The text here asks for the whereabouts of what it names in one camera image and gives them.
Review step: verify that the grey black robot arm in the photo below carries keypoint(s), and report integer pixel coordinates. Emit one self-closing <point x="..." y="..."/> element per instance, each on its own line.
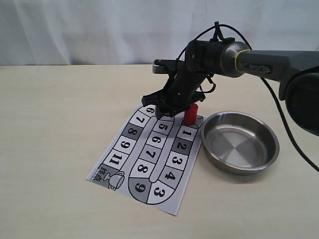
<point x="297" y="73"/>

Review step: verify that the red cylinder game piece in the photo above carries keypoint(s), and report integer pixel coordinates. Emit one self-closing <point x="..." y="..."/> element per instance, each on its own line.
<point x="190" y="115"/>

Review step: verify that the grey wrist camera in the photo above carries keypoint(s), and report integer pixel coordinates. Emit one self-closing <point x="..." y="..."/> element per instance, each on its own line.
<point x="170" y="67"/>

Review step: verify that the stainless steel bowl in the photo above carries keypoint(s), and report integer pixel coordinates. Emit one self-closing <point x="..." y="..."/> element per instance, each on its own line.
<point x="239" y="143"/>

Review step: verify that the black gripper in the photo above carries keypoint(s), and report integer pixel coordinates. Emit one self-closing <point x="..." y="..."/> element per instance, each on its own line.
<point x="202" y="59"/>

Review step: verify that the white backdrop curtain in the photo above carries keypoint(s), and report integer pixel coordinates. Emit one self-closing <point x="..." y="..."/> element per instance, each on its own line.
<point x="69" y="32"/>

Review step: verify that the printed paper game board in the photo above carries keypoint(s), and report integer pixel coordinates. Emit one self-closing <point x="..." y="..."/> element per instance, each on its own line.
<point x="150" y="159"/>

